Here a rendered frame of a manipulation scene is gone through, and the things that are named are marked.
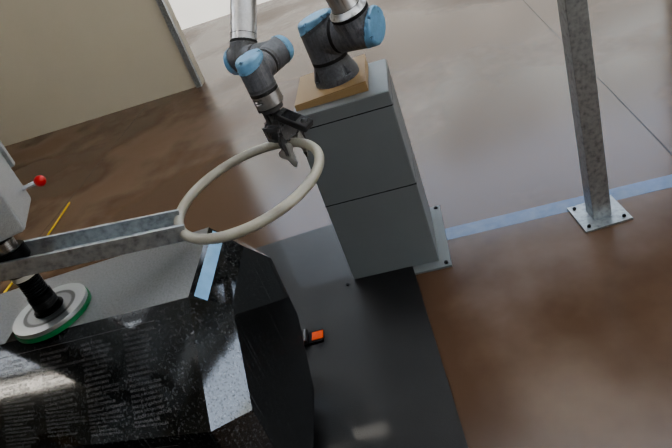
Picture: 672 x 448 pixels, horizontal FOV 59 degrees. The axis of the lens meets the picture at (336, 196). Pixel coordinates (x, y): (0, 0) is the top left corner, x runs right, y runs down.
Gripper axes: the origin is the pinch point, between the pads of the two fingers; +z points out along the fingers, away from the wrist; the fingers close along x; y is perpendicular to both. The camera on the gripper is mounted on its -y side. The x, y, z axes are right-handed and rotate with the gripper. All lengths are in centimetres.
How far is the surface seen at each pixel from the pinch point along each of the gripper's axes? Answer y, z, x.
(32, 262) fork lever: 24, -20, 77
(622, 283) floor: -69, 95, -56
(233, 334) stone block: -14, 16, 58
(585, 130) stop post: -51, 51, -94
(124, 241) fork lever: 13, -12, 58
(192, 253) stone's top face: 9.0, 2.4, 45.2
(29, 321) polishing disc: 34, -4, 85
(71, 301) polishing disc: 28, -3, 75
